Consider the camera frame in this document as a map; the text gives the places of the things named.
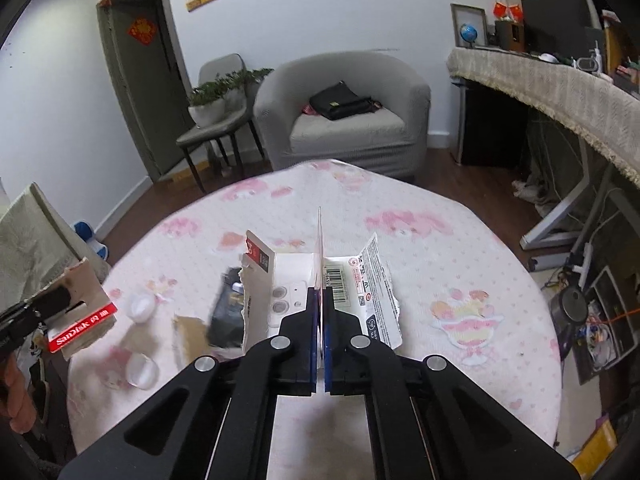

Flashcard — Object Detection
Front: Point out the potted green plant white pot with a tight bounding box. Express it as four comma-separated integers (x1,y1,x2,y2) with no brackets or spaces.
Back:
227,67,276,111
187,77,236,129

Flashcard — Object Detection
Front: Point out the picture frame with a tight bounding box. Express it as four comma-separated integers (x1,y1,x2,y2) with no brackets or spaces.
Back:
450,3,488,48

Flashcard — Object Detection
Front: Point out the yellow cardboard box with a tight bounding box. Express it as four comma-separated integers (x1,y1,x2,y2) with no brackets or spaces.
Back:
570,420,621,480

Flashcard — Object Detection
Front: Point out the person's left hand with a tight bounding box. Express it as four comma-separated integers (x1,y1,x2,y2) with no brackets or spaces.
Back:
0,355,38,433

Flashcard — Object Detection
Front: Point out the grey green door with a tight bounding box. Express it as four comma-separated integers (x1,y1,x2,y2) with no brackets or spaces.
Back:
97,0,193,181

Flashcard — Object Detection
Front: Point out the grey armchair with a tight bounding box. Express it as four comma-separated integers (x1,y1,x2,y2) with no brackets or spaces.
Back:
252,51,432,181

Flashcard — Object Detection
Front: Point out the round table pink cloth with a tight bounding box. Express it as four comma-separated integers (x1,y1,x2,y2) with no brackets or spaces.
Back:
66,159,563,456

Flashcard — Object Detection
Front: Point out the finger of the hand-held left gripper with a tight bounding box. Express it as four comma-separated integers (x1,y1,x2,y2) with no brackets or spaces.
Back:
0,284,73,343

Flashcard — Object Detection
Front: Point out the black monitor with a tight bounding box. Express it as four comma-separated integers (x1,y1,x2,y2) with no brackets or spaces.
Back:
521,0,603,58

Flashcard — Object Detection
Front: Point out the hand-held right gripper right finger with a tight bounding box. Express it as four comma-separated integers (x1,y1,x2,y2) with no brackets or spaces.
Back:
321,287,583,480

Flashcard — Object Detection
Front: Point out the black pouch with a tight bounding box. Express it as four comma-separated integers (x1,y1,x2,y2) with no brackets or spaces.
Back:
207,267,248,351

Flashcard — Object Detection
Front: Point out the beige fringed desk cloth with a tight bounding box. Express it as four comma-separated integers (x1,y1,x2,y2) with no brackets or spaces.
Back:
446,46,640,188

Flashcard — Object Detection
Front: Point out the cardboard box with red label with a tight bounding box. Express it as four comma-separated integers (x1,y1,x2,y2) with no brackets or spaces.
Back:
37,257,119,361

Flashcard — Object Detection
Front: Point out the orange cable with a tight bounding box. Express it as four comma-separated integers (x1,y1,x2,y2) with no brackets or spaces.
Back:
587,307,640,328

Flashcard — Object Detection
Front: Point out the grey dining chair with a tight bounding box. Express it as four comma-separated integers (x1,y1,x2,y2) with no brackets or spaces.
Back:
176,53,266,193

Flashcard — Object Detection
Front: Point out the white slippers pair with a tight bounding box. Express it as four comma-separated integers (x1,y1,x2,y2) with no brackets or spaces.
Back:
511,177,553,207

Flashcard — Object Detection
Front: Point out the blue white plastic item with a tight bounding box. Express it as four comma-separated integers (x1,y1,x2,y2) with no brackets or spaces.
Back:
74,220,110,261

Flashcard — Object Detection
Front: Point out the white power strip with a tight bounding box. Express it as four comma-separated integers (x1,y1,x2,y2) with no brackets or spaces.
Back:
580,242,596,288

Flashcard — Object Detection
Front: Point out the black cabinet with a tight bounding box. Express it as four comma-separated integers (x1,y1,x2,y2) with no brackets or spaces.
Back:
457,80,532,168

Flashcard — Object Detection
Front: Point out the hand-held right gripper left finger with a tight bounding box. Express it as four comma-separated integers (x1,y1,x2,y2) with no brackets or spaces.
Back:
57,287,321,480

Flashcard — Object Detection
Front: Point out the white red packaging card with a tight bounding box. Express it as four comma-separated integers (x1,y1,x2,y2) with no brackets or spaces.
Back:
241,206,403,356

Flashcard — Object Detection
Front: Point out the brown cardboard tape core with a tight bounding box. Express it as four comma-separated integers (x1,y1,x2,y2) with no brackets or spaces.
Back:
172,314,212,358

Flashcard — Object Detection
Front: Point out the grey storage crate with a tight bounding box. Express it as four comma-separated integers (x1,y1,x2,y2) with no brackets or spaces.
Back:
570,265,640,386

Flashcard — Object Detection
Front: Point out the black round device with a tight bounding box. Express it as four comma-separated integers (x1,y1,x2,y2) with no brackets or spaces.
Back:
549,287,592,328

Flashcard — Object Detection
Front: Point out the black bag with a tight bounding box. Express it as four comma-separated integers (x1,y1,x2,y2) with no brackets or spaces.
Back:
309,80,383,122

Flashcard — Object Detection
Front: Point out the red diamond door sticker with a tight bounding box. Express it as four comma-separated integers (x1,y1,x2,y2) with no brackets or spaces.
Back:
127,17,157,47

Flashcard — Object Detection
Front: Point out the brown wooden box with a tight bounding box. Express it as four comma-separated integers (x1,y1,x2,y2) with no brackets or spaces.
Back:
495,20,526,52

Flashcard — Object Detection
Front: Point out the brown cardboard box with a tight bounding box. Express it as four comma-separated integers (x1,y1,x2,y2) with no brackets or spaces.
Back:
602,10,640,96

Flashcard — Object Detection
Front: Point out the white desk frame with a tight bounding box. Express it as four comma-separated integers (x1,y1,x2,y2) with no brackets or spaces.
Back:
520,135,626,251

